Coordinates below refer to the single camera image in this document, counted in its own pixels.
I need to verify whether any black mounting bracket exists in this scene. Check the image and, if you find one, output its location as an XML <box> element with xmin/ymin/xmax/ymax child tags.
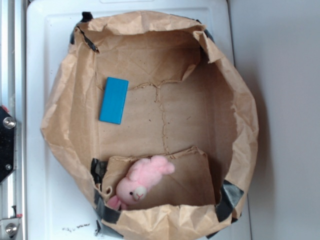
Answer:
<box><xmin>0</xmin><ymin>106</ymin><xmax>16</xmax><ymax>184</ymax></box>

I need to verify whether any brown paper bag tray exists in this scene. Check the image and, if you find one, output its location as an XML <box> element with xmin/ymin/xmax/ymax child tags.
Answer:
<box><xmin>41</xmin><ymin>11</ymin><xmax>259</xmax><ymax>240</ymax></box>

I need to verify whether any aluminium frame rail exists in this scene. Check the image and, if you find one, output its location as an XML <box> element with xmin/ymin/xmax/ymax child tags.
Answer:
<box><xmin>0</xmin><ymin>0</ymin><xmax>28</xmax><ymax>240</ymax></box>

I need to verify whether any blue rectangular block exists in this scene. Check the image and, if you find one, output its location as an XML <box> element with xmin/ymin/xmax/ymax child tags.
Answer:
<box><xmin>99</xmin><ymin>77</ymin><xmax>129</xmax><ymax>125</ymax></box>

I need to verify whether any pink plush bunny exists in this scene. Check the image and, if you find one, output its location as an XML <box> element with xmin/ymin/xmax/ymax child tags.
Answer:
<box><xmin>106</xmin><ymin>155</ymin><xmax>175</xmax><ymax>210</ymax></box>

